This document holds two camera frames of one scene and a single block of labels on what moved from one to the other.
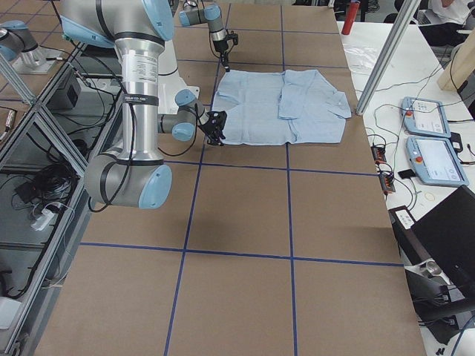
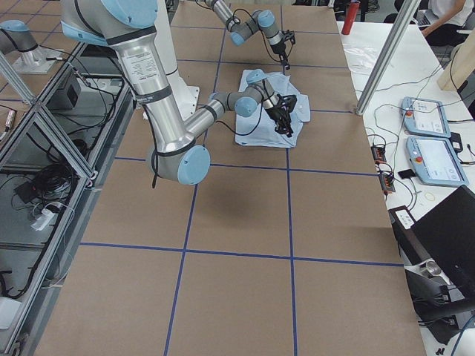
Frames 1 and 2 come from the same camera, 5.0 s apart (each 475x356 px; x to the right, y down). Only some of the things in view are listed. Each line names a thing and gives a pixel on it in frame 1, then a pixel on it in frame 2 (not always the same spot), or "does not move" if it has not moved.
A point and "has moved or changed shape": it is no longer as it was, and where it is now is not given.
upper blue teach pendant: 424,116 does not move
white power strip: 45,218 does not move
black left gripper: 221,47 -> 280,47
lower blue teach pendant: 435,162 does not move
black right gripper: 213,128 -> 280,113
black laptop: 444,234 does not move
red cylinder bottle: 352,9 does not move
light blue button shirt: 266,107 has moved or changed shape
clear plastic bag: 361,58 does not move
